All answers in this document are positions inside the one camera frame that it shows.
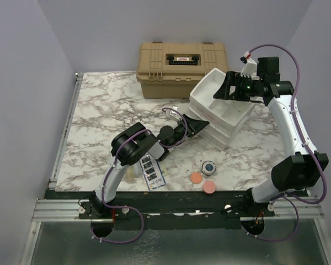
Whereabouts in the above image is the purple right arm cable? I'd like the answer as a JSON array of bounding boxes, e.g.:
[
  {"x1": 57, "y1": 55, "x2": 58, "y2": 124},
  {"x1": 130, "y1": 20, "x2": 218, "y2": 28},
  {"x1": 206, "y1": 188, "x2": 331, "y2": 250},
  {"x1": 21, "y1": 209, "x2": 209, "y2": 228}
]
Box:
[{"x1": 241, "y1": 44, "x2": 328, "y2": 241}]

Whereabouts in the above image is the pink round makeup sponge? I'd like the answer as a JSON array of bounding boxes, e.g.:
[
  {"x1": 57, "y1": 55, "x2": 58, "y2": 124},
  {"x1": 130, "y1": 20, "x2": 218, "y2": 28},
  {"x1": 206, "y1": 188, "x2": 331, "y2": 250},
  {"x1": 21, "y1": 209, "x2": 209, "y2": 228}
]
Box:
[{"x1": 202, "y1": 181, "x2": 216, "y2": 194}]

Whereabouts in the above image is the gold cap lotion bottle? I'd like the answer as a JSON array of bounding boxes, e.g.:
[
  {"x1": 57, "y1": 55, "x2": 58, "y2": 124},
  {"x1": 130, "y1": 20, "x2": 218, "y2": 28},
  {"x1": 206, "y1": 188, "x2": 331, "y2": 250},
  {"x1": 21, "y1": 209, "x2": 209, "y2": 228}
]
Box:
[{"x1": 125, "y1": 166, "x2": 137, "y2": 184}]

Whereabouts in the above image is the right aluminium extrusion rail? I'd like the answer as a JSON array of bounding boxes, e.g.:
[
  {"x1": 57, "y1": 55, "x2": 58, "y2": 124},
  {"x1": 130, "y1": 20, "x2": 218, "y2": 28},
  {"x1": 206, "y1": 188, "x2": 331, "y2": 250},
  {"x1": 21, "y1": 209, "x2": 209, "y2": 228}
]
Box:
[{"x1": 234, "y1": 197, "x2": 324, "y2": 221}]

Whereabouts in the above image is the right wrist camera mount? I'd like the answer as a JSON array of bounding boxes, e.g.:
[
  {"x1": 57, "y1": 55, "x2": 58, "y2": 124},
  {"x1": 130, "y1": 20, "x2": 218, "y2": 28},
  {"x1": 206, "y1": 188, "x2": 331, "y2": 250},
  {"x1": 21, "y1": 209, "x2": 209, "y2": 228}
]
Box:
[{"x1": 240, "y1": 51, "x2": 259, "y2": 80}]

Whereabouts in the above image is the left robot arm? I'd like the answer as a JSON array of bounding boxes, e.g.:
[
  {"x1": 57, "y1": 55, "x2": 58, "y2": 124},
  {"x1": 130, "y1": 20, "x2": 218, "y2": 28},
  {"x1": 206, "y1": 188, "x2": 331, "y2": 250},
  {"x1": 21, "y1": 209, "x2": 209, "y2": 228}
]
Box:
[{"x1": 92, "y1": 114, "x2": 210, "y2": 218}]

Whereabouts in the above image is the black toolbox handle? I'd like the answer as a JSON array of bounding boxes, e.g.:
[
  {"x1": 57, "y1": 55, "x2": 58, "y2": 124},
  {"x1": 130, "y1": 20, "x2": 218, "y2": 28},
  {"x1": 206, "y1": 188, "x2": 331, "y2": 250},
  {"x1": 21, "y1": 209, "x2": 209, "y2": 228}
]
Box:
[{"x1": 167, "y1": 55, "x2": 200, "y2": 66}]

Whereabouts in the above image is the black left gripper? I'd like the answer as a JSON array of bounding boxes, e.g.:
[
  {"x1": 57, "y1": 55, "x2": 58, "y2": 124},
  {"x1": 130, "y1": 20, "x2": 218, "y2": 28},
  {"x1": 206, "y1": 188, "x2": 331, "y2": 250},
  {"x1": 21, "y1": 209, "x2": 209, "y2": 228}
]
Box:
[{"x1": 167, "y1": 114, "x2": 209, "y2": 149}]

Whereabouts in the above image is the tan plastic toolbox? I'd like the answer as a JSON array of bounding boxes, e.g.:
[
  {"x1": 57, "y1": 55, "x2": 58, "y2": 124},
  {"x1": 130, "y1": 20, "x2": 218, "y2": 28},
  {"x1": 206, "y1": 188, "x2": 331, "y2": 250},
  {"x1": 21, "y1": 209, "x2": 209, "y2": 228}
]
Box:
[{"x1": 136, "y1": 42, "x2": 228, "y2": 99}]

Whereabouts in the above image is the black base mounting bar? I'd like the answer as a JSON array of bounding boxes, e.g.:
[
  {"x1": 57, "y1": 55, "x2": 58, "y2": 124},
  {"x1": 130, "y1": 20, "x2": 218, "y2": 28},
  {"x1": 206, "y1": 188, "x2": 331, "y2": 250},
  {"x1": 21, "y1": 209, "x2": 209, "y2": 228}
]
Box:
[{"x1": 44, "y1": 190, "x2": 275, "y2": 230}]

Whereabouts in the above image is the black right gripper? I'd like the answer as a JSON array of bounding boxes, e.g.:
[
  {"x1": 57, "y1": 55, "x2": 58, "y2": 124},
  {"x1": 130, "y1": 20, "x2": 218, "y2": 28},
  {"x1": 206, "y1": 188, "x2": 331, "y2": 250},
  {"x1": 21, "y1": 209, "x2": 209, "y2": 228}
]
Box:
[{"x1": 214, "y1": 70, "x2": 264, "y2": 102}]

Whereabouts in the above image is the white plastic drawer organizer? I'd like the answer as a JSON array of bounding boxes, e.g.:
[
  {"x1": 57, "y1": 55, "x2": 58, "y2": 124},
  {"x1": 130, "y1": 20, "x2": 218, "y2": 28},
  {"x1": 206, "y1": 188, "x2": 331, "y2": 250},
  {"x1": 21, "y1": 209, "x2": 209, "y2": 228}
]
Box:
[{"x1": 186, "y1": 68, "x2": 255, "y2": 151}]

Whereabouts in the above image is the orange round makeup sponge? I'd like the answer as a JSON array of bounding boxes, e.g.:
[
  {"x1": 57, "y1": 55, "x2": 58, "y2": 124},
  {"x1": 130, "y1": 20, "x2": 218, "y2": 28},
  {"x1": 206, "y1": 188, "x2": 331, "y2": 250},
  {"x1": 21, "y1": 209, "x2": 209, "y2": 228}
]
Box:
[{"x1": 190, "y1": 172, "x2": 202, "y2": 184}]

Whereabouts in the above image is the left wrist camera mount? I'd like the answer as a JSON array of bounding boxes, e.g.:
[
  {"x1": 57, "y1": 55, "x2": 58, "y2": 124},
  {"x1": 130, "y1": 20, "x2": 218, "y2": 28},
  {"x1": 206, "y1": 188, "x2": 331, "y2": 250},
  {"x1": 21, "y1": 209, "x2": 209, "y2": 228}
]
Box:
[{"x1": 165, "y1": 105, "x2": 182, "y2": 122}]

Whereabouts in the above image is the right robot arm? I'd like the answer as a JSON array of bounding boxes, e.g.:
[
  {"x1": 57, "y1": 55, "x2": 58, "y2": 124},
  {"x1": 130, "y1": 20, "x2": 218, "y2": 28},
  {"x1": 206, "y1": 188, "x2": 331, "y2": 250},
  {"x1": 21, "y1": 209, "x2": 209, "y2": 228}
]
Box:
[{"x1": 213, "y1": 52, "x2": 329, "y2": 216}]

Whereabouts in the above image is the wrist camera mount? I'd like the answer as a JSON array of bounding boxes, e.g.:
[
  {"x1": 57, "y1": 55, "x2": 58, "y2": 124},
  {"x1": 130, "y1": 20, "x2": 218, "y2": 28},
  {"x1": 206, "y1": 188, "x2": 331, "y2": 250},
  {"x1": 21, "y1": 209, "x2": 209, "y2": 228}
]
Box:
[
  {"x1": 165, "y1": 105, "x2": 182, "y2": 122},
  {"x1": 240, "y1": 51, "x2": 259, "y2": 80}
]

